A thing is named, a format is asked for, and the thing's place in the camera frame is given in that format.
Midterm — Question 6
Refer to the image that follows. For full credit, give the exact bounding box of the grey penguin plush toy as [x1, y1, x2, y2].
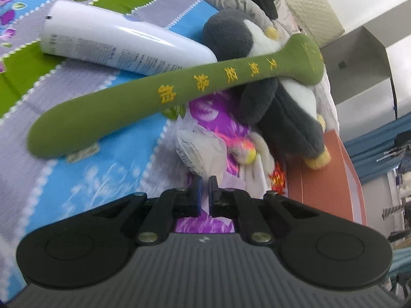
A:
[202, 9, 332, 170]

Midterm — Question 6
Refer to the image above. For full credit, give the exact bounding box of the white plastic wrapper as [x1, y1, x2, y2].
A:
[175, 130, 227, 179]

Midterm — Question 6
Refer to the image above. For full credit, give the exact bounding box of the grey duvet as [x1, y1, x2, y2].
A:
[225, 0, 338, 135]

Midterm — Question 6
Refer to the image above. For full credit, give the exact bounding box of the green plush stick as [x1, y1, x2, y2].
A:
[26, 34, 322, 159]

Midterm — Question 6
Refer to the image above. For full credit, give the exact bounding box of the blue curtain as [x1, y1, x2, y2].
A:
[345, 112, 411, 183]

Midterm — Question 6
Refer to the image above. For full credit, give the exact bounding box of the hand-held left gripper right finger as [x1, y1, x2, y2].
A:
[208, 176, 321, 245]

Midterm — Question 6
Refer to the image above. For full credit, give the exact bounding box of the red snack packet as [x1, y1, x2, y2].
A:
[270, 169, 287, 195]

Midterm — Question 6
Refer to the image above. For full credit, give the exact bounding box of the cream quilted headboard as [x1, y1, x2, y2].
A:
[273, 0, 345, 51]

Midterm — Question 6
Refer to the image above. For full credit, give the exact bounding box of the pink and yellow plush toy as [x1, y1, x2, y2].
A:
[229, 139, 257, 165]

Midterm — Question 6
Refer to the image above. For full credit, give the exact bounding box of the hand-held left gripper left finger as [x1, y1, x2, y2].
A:
[91, 176, 203, 244]

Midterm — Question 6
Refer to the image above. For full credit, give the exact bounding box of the white bottle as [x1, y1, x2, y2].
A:
[39, 0, 219, 73]

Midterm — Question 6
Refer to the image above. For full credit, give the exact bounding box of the orange shoe box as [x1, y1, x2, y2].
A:
[287, 130, 368, 225]

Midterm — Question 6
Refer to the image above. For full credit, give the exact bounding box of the grey wardrobe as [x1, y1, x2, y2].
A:
[328, 26, 399, 142]

